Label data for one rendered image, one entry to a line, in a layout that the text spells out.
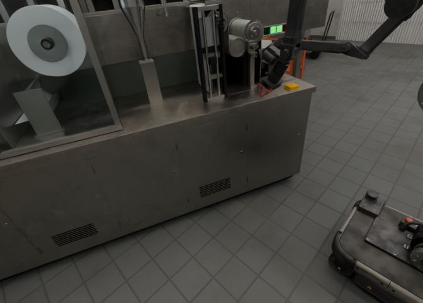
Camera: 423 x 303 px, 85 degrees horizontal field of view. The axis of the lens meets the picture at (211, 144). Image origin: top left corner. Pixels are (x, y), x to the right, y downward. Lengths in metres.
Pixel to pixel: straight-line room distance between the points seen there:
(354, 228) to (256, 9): 1.68
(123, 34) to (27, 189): 1.11
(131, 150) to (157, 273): 0.84
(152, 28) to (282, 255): 1.78
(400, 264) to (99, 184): 1.71
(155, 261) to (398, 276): 1.39
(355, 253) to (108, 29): 2.00
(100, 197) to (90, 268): 0.57
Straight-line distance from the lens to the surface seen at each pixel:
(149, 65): 1.59
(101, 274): 1.92
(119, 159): 1.45
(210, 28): 1.48
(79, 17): 1.26
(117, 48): 1.83
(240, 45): 1.69
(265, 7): 2.13
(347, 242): 1.63
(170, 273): 1.75
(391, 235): 1.74
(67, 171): 1.51
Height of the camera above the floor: 1.51
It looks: 34 degrees down
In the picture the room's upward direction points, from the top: 6 degrees counter-clockwise
